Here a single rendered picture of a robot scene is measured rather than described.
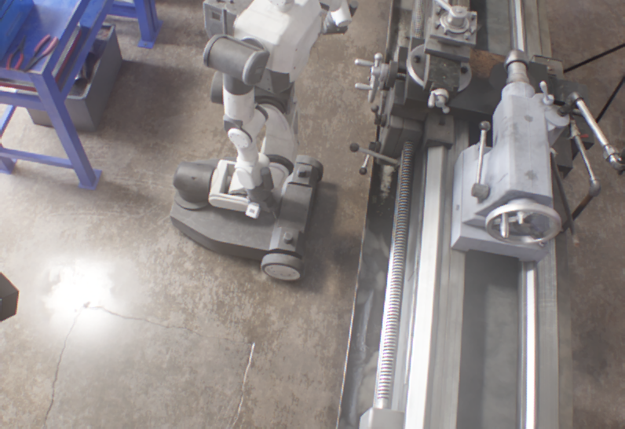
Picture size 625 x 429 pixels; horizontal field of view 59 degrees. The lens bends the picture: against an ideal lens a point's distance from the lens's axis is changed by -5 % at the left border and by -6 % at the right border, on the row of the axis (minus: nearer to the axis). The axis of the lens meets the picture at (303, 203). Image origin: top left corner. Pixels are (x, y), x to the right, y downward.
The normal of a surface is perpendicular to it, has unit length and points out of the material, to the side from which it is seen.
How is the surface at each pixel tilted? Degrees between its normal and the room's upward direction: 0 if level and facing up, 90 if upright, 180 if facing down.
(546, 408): 0
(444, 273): 0
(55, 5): 0
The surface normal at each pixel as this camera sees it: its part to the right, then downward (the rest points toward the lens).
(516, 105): 0.07, -0.48
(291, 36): 0.69, -0.04
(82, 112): -0.11, 0.87
